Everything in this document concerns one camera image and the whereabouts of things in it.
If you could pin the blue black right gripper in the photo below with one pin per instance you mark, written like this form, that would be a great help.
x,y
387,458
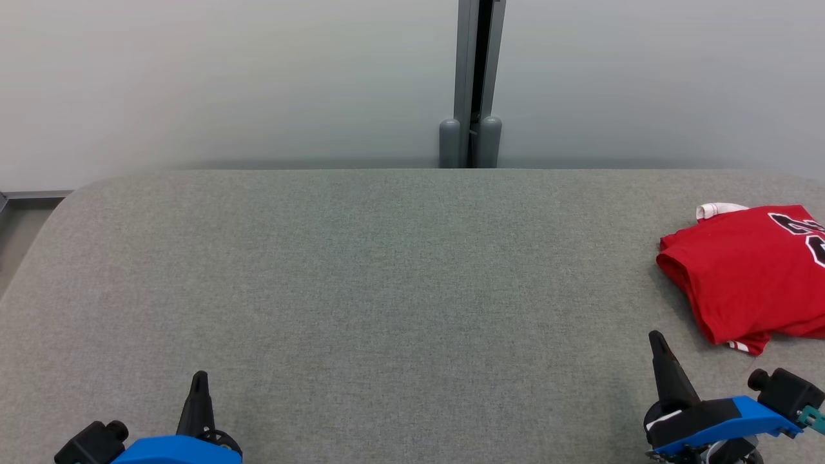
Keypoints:
x,y
709,422

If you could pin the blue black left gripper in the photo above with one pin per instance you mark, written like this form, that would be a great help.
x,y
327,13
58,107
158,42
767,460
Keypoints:
x,y
174,451

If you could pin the red jersey white sleeves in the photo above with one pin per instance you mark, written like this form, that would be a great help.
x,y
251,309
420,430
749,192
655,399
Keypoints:
x,y
741,277

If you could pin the red shorts white waistband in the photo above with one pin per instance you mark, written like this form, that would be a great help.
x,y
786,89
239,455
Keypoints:
x,y
715,210

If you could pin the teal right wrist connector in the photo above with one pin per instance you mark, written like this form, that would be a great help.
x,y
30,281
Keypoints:
x,y
815,420

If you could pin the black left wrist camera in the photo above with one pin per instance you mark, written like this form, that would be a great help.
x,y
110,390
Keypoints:
x,y
90,444

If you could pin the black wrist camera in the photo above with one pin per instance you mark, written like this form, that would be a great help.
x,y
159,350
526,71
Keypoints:
x,y
90,444
789,390

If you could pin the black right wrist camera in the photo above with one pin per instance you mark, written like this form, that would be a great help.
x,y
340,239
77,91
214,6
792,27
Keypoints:
x,y
789,390

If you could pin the grey floor rail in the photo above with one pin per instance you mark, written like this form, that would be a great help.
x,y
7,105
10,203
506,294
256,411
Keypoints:
x,y
32,194

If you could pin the grey cylinder post foot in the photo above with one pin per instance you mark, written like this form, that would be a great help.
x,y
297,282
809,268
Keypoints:
x,y
450,145
490,145

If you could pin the grey partition post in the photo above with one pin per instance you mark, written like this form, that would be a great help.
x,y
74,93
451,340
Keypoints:
x,y
464,64

